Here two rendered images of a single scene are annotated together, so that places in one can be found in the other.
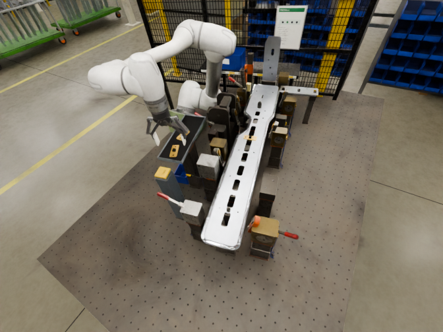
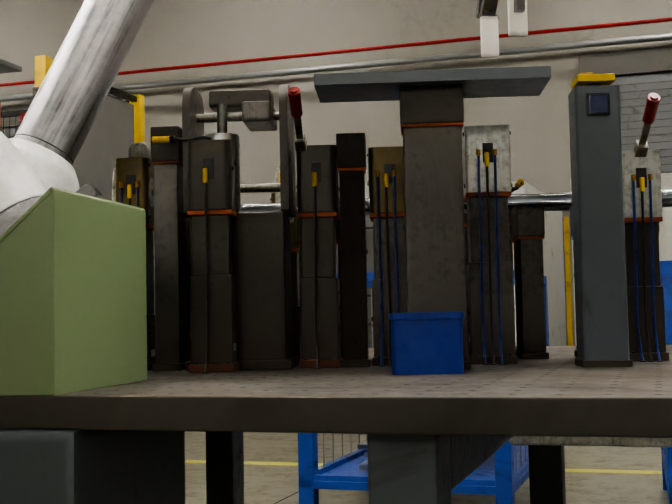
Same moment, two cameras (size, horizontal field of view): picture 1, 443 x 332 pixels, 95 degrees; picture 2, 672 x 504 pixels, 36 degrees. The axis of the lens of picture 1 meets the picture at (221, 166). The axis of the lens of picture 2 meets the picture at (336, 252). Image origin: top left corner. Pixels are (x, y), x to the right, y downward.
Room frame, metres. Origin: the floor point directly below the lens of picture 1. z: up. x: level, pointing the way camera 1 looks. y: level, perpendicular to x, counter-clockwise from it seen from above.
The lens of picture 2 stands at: (1.56, 1.73, 0.79)
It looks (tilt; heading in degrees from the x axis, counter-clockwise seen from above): 3 degrees up; 251
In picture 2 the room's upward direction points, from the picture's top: 1 degrees counter-clockwise
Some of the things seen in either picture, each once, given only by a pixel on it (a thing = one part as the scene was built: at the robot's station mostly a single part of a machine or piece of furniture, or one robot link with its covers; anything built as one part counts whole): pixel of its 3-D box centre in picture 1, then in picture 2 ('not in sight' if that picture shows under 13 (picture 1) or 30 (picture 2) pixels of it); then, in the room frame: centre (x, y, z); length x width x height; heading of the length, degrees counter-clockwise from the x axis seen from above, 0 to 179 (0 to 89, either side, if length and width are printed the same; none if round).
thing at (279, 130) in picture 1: (278, 149); (288, 277); (0.95, -0.40, 0.87); 0.12 x 0.07 x 0.35; 68
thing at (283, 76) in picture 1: (281, 93); not in sight; (1.60, -0.60, 0.88); 0.08 x 0.08 x 0.36; 68
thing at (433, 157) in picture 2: (191, 163); (434, 228); (0.87, 0.19, 0.92); 0.10 x 0.08 x 0.45; 158
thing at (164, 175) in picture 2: not in sight; (170, 248); (1.25, -0.09, 0.91); 0.07 x 0.05 x 0.42; 68
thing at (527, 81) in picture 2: (183, 136); (430, 85); (0.87, 0.19, 1.16); 0.37 x 0.14 x 0.02; 158
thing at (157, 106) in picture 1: (156, 101); not in sight; (0.76, 0.24, 1.46); 0.09 x 0.09 x 0.06
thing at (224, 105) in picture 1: (224, 130); (241, 227); (1.13, -0.05, 0.95); 0.18 x 0.13 x 0.49; 158
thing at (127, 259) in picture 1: (250, 162); (278, 373); (1.02, -0.23, 0.68); 2.56 x 1.61 x 0.04; 144
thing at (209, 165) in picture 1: (209, 182); (488, 246); (0.72, 0.08, 0.90); 0.13 x 0.08 x 0.41; 68
